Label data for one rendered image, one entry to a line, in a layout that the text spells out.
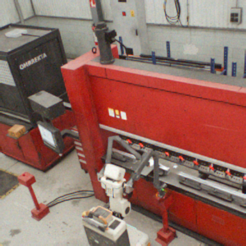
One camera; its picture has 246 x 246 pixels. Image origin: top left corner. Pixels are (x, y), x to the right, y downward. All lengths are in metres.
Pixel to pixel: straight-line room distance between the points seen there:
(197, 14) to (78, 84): 4.60
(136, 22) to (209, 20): 1.73
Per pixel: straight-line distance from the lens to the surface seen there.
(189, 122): 4.03
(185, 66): 6.27
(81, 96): 4.71
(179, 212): 4.91
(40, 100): 4.82
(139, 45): 9.29
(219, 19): 8.45
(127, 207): 4.55
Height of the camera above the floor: 3.94
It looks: 35 degrees down
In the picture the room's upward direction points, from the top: 10 degrees counter-clockwise
